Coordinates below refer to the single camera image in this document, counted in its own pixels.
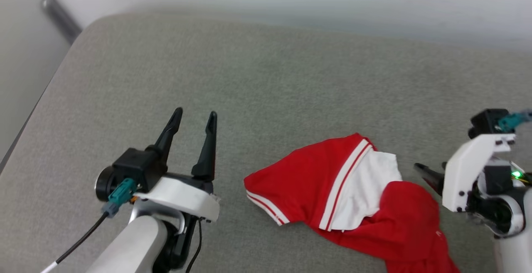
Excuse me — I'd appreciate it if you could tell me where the red white-striped sports garment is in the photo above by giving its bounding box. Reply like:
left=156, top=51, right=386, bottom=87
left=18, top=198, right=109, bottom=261
left=244, top=133, right=461, bottom=273

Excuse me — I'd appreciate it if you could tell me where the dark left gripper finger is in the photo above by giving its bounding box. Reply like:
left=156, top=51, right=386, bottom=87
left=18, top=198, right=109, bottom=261
left=145, top=107, right=184, bottom=166
left=191, top=111, right=218, bottom=181

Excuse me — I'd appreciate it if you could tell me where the black white camera cable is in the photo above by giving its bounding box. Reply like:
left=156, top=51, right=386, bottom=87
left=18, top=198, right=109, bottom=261
left=40, top=213, right=109, bottom=273

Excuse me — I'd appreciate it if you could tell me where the teal cable connector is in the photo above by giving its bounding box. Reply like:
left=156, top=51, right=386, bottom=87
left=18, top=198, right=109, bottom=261
left=497, top=110, right=532, bottom=133
left=102, top=177, right=138, bottom=218

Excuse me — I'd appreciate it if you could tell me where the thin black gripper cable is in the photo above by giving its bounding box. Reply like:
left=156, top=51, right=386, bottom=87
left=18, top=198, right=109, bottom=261
left=185, top=219, right=203, bottom=273

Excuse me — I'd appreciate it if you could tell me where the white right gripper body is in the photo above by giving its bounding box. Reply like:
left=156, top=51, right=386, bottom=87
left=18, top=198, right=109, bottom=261
left=442, top=134, right=527, bottom=239

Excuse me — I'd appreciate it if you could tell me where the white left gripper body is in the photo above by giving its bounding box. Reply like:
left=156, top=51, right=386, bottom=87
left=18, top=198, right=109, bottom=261
left=95, top=166, right=221, bottom=271

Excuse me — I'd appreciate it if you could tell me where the grey fabric sofa seat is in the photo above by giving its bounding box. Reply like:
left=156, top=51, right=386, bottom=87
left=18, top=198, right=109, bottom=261
left=0, top=9, right=532, bottom=273

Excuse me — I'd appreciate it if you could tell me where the grey wall pipe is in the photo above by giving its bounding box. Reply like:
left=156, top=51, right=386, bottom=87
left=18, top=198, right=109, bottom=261
left=23, top=0, right=82, bottom=44

